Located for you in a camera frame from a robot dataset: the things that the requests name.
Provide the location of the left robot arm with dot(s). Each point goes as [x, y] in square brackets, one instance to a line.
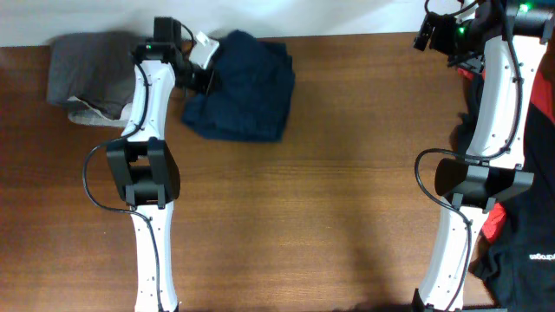
[145, 173]

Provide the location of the black garment with logo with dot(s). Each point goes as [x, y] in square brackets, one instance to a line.
[518, 268]

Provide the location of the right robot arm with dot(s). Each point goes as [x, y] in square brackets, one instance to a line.
[504, 42]

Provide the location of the red garment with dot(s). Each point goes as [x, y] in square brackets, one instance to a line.
[542, 99]

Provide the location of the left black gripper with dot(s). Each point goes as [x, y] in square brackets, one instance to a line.
[206, 84]

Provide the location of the dark blue shorts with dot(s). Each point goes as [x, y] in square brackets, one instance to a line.
[252, 103]

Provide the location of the grey folded shorts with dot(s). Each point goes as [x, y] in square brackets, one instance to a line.
[91, 77]

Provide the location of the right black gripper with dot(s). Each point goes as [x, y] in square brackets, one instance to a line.
[443, 25]

